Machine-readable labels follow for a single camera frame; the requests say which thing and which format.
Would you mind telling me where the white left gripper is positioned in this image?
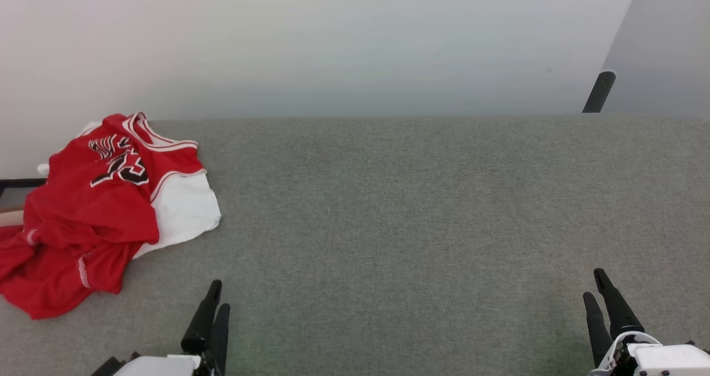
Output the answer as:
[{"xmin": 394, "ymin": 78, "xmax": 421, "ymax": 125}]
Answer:
[{"xmin": 114, "ymin": 280, "xmax": 231, "ymax": 376}]

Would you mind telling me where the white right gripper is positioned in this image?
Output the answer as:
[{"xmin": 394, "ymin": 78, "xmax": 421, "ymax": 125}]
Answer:
[{"xmin": 582, "ymin": 268, "xmax": 710, "ymax": 376}]

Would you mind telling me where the red white basketball jersey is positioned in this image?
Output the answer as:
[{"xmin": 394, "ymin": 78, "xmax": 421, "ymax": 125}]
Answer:
[{"xmin": 0, "ymin": 112, "xmax": 222, "ymax": 320}]

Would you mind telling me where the black slanted pole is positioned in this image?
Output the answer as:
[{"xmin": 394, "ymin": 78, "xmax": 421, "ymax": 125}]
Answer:
[{"xmin": 582, "ymin": 71, "xmax": 616, "ymax": 113}]

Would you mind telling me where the black rectangular frame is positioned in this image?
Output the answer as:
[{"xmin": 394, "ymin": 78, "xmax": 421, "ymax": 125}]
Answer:
[{"xmin": 0, "ymin": 179, "xmax": 47, "ymax": 210}]

